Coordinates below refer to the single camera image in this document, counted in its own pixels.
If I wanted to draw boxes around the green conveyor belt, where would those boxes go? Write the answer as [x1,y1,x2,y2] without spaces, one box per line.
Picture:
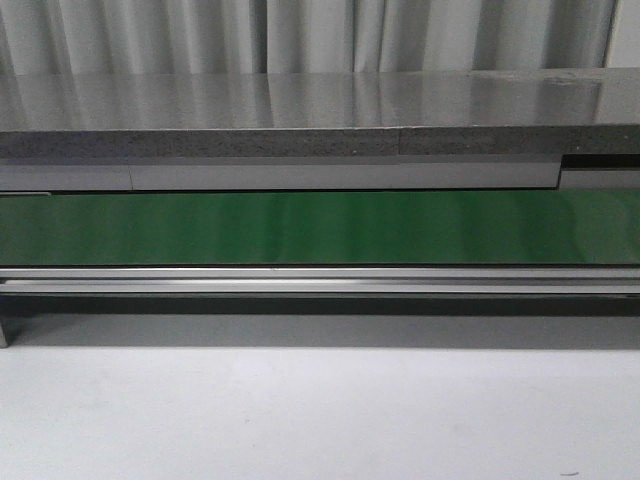
[1,189,639,266]

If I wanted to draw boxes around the grey stone countertop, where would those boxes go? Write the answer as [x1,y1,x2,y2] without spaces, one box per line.
[0,67,640,193]

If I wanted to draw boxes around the grey pleated curtain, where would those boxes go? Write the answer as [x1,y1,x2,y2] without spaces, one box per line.
[1,1,616,75]

